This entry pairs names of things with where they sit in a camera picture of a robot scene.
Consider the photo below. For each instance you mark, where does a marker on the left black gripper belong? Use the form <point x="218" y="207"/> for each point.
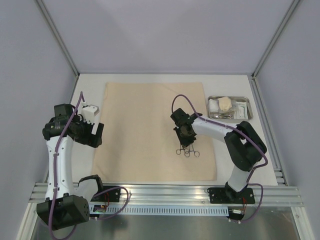
<point x="92" y="140"/>

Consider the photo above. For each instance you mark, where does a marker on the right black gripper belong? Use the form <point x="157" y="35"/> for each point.
<point x="184" y="139"/>

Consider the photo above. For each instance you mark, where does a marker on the long needle holder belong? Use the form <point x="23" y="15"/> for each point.
<point x="189" y="150"/>

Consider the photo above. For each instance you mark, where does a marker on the small hemostat forceps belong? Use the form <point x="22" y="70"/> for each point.
<point x="180" y="150"/>

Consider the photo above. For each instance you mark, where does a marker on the white gauze pad stack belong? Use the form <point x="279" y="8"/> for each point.
<point x="213" y="105"/>

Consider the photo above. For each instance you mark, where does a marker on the thin steel tweezers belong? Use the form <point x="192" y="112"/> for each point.
<point x="222" y="116"/>

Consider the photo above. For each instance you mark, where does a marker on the suture packet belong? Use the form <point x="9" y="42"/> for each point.
<point x="241" y="104"/>
<point x="241" y="113"/>

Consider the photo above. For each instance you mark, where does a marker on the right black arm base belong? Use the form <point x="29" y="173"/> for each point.
<point x="222" y="195"/>

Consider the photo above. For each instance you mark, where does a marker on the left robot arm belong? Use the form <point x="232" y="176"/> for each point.
<point x="64" y="204"/>

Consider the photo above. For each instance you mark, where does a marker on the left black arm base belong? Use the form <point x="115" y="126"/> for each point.
<point x="112" y="196"/>

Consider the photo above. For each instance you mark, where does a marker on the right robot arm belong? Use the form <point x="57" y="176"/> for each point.
<point x="244" y="145"/>

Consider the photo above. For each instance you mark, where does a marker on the beige cloth mat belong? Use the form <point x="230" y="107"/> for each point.
<point x="139" y="143"/>

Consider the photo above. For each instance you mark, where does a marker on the stainless steel tray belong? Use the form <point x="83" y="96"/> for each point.
<point x="234" y="106"/>

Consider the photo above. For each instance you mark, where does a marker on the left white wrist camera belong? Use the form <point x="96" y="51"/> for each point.
<point x="89" y="113"/>

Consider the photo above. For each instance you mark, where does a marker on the slotted cable duct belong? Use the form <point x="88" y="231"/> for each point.
<point x="162" y="210"/>

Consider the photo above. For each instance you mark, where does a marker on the aluminium mounting rail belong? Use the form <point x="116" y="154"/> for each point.
<point x="197" y="195"/>

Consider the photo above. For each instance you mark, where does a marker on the left aluminium frame post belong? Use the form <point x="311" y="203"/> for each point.
<point x="57" y="36"/>

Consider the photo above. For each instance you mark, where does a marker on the aluminium frame post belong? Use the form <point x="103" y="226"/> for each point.
<point x="57" y="36"/>
<point x="276" y="36"/>

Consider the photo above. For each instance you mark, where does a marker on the right aluminium frame post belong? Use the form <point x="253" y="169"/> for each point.
<point x="276" y="36"/>

